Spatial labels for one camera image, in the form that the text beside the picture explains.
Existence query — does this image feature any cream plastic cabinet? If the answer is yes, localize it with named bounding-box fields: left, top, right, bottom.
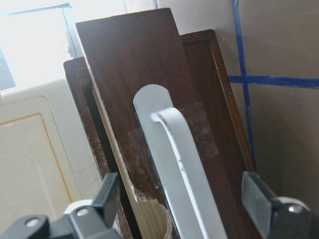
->
left=0, top=79, right=102, bottom=230

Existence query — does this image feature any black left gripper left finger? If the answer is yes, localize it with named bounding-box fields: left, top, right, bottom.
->
left=65, top=173, right=121, bottom=239

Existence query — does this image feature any white drawer handle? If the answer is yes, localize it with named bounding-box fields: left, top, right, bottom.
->
left=133, top=84, right=227, bottom=239

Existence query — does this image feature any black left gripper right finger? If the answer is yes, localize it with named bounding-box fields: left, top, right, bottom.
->
left=242, top=171, right=319, bottom=239

